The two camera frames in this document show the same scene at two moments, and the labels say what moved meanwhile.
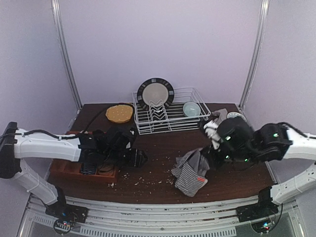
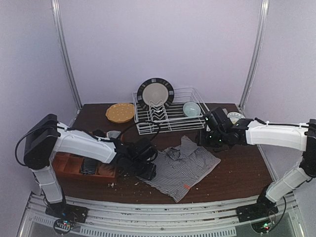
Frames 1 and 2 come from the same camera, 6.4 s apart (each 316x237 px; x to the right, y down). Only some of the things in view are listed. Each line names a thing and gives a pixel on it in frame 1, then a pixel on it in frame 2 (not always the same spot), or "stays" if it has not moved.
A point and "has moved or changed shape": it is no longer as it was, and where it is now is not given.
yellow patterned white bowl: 235,114 stays
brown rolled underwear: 106,169 stays
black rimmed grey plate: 155,89 stays
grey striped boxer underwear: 189,172 has moved or changed shape
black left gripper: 133,156 to 147,173
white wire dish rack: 188,107 stays
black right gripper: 210,153 to 204,139
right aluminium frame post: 256,58 stays
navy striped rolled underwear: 88,168 stays
